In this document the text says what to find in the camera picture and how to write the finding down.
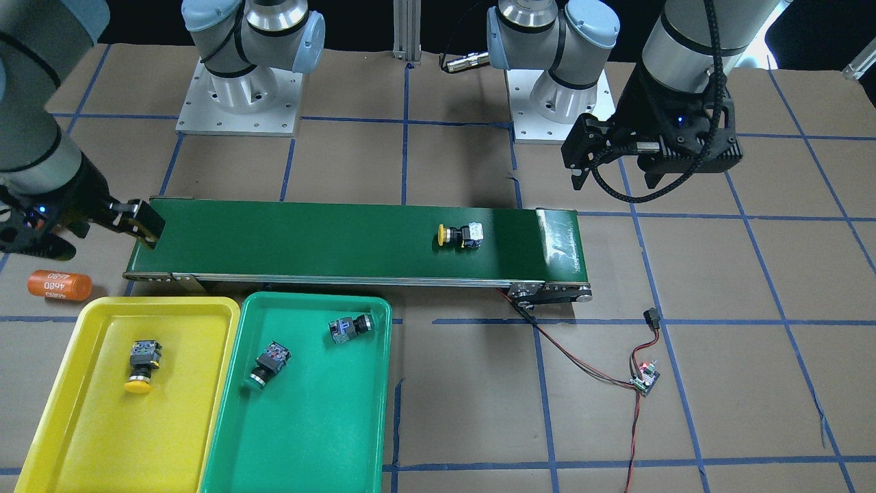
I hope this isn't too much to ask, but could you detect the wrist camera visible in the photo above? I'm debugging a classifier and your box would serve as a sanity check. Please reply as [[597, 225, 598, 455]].
[[1, 186, 72, 255], [591, 90, 743, 203]]

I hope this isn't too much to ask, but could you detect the yellow plastic tray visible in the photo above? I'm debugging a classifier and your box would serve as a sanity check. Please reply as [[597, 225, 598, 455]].
[[15, 296, 240, 492]]

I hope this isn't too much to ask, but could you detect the small motor controller board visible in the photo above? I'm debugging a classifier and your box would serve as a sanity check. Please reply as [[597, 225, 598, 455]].
[[629, 361, 660, 396]]

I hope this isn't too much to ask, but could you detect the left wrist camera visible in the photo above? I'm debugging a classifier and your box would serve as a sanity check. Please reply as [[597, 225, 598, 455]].
[[591, 90, 743, 203]]

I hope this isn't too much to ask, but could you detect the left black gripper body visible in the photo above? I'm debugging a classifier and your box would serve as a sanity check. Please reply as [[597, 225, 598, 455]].
[[561, 65, 714, 174]]

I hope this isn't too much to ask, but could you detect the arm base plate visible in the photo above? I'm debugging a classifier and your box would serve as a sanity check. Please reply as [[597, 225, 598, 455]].
[[506, 70, 615, 144], [176, 63, 306, 138]]

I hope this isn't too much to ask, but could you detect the red black wire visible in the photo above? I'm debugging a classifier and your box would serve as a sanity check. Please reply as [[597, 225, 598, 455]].
[[496, 288, 661, 493]]

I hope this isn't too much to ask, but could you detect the black inline connector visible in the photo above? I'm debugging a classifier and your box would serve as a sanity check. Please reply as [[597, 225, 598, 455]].
[[643, 307, 661, 331]]

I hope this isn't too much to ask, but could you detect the aluminium frame post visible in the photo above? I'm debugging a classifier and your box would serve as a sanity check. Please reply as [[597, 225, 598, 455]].
[[392, 0, 422, 65]]

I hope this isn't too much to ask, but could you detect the green push button switch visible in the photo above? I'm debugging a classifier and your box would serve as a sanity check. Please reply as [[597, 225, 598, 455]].
[[328, 313, 374, 344], [244, 341, 291, 390]]

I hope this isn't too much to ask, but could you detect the green plastic tray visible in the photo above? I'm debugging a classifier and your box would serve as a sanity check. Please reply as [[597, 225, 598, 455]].
[[201, 292, 392, 492]]

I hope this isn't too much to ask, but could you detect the orange cylinder with 4680 print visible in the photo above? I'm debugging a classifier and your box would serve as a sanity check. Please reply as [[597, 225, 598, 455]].
[[26, 270, 93, 302]]

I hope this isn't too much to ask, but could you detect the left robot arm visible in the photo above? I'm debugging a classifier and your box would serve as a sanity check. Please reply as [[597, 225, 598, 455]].
[[486, 1, 778, 203]]

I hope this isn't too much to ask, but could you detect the yellow push button switch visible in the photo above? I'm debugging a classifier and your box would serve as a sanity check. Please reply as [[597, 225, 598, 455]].
[[123, 340, 163, 394], [437, 222, 485, 249]]

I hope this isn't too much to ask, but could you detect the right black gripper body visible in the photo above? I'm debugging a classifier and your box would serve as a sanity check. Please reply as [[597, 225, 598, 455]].
[[45, 154, 130, 237]]

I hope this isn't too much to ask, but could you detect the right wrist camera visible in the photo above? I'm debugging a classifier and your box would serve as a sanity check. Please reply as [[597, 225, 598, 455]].
[[1, 186, 72, 255]]

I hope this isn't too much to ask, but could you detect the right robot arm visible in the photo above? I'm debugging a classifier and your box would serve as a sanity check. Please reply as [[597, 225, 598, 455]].
[[1, 1, 326, 261]]

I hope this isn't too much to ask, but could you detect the green conveyor belt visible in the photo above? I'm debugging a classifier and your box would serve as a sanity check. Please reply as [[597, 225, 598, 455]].
[[123, 197, 593, 306]]

